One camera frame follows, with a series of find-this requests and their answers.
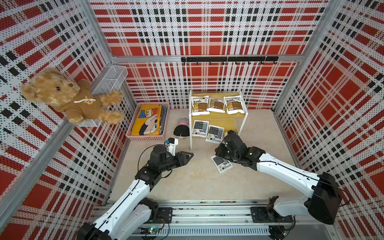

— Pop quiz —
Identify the black hook rail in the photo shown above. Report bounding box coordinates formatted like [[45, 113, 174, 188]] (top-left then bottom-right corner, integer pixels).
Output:
[[181, 56, 279, 64]]

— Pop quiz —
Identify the green circuit board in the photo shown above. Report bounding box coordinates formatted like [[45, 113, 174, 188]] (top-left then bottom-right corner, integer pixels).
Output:
[[140, 227, 159, 235]]

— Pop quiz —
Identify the brown teddy bear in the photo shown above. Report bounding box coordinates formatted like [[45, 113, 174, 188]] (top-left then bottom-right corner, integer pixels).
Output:
[[21, 68, 124, 125]]

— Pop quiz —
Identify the yellow two-tier shelf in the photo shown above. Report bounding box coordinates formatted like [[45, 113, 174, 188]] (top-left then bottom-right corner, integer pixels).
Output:
[[189, 91, 248, 150]]

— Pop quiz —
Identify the yellow printed folded cloth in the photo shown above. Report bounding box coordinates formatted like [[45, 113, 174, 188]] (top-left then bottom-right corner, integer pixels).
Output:
[[131, 104, 162, 136]]

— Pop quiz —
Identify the pink plastic basket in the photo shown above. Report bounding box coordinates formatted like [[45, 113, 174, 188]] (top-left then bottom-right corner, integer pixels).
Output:
[[126, 102, 170, 141]]

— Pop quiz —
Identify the brown coffee bag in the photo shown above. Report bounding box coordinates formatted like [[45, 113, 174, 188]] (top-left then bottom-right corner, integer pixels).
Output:
[[191, 96, 210, 116], [224, 95, 245, 115], [207, 97, 226, 113]]

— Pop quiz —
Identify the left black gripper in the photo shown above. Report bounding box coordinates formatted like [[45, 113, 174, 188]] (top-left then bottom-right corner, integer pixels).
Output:
[[159, 151, 194, 172]]

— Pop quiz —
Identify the white wire mesh basket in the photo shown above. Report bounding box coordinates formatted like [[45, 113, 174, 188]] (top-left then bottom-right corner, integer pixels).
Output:
[[72, 66, 128, 127]]

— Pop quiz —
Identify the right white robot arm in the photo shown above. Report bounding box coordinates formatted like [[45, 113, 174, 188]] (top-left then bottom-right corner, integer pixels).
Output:
[[215, 131, 342, 225]]

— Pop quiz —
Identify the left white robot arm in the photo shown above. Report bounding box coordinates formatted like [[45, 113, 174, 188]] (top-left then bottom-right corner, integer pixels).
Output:
[[76, 144, 194, 240]]

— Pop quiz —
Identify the black doll with striped hat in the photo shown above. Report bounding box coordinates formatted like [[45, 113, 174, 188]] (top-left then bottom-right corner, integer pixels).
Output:
[[174, 118, 190, 138]]

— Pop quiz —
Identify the grey coffee bag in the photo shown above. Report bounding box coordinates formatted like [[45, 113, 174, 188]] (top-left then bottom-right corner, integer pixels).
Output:
[[206, 125, 225, 144], [192, 120, 209, 138], [211, 156, 233, 174]]

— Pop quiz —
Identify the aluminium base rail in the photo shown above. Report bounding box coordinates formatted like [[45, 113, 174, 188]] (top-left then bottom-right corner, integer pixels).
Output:
[[86, 200, 340, 240]]

